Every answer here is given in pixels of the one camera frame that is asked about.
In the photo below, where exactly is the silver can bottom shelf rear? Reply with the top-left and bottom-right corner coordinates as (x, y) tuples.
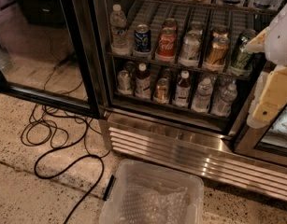
(123, 61), (136, 76)

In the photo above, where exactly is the gold soda can rear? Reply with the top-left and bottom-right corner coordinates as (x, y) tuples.
(211, 26), (229, 37)

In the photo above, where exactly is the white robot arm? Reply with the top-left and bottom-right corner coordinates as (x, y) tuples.
(246, 3), (287, 129)

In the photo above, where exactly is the glass fridge door open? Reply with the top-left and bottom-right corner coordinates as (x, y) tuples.
(0, 0), (103, 119)

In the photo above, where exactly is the dark juice bottle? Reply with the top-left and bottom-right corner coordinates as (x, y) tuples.
(135, 63), (151, 99)
(173, 70), (191, 107)

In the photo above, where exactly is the green soda can front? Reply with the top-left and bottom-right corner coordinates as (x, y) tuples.
(230, 44), (254, 77)

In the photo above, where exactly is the clear water bottle bottom right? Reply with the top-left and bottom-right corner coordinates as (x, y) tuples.
(211, 83), (237, 117)

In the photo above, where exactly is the green soda can rear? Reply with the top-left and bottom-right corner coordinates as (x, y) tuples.
(237, 29), (257, 45)

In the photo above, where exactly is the closed right glass fridge door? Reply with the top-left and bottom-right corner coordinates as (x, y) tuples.
(234, 89), (287, 167)

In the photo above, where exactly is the dark juice bottle right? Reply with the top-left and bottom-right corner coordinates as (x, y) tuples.
(173, 70), (191, 107)

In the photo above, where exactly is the blue pepsi can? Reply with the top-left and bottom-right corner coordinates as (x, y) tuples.
(133, 23), (151, 57)

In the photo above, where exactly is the clear plastic storage bin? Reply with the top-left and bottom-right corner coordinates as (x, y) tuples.
(99, 160), (204, 224)

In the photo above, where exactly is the silver can bottom shelf front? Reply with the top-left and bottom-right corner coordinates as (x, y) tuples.
(118, 70), (132, 95)

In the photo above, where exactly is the gold soda can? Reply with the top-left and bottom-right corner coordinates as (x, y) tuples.
(211, 26), (229, 37)
(202, 36), (230, 72)

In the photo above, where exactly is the black floor cable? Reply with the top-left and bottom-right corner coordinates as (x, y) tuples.
(0, 25), (111, 224)

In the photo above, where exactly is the silver can shelf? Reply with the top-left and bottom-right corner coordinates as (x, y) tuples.
(123, 61), (136, 76)
(118, 70), (132, 95)

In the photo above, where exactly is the copper can bottom shelf front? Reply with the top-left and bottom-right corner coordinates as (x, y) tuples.
(153, 78), (169, 104)

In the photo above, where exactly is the bubble wrap sheet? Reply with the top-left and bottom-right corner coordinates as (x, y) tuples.
(114, 176), (189, 224)

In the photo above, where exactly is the dark juice bottle left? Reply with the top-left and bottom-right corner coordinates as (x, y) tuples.
(135, 63), (151, 99)

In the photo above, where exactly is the silver 7up can front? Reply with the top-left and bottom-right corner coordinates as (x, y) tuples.
(179, 33), (201, 66)

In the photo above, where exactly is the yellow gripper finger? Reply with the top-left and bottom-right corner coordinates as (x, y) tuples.
(245, 27), (269, 53)
(247, 65), (287, 129)

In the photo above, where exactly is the green soda can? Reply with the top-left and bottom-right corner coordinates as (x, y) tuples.
(230, 44), (254, 77)
(237, 29), (257, 45)

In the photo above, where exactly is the silver 7up can rear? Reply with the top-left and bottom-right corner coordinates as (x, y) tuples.
(188, 21), (204, 35)

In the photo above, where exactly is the red coca-cola can rear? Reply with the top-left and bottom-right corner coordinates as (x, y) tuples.
(162, 18), (179, 31)

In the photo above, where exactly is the gold soda can front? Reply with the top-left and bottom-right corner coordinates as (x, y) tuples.
(202, 36), (230, 72)

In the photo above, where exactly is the clear water bottle middle shelf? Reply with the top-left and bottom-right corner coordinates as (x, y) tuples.
(110, 4), (130, 55)

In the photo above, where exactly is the red coca-cola can front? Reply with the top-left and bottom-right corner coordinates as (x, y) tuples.
(155, 27), (177, 62)

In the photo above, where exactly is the stainless steel fridge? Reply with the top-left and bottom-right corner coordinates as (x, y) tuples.
(87, 0), (287, 202)

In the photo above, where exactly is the red coca-cola can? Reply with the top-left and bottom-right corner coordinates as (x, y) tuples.
(155, 27), (177, 62)
(162, 18), (179, 31)

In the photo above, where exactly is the silver 7up can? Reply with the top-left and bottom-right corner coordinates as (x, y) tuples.
(188, 21), (204, 35)
(179, 33), (201, 66)

